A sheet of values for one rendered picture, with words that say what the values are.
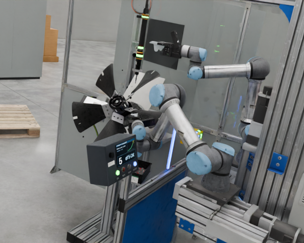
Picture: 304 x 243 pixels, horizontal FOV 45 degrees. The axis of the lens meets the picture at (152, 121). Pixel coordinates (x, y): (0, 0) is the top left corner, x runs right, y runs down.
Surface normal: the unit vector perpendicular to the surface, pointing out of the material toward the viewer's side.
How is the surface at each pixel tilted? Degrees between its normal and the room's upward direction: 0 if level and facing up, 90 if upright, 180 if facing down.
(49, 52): 90
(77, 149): 90
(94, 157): 90
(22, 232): 0
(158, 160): 90
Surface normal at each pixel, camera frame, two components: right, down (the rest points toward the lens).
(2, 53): 0.69, 0.32
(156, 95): -0.79, -0.03
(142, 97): -0.28, -0.47
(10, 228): 0.15, -0.94
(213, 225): -0.55, 0.16
